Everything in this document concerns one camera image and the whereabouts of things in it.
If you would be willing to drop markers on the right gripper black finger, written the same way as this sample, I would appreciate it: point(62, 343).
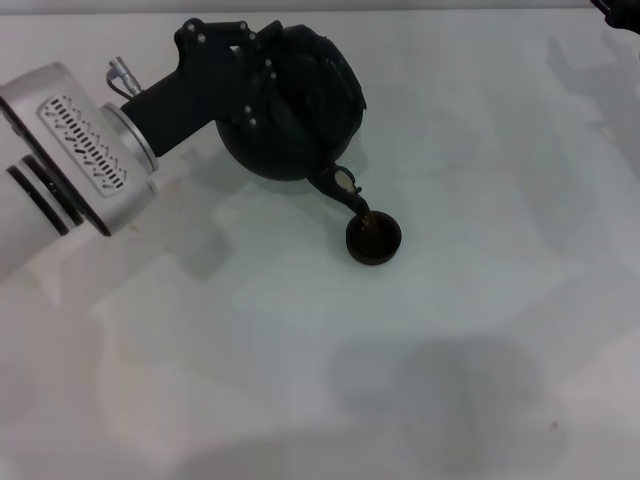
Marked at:
point(620, 11)

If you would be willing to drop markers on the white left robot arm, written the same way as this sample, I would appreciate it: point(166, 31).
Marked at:
point(60, 165)

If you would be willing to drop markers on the small dark teacup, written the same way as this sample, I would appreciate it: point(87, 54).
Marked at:
point(375, 250)

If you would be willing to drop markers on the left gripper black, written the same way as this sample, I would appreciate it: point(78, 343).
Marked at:
point(200, 95)

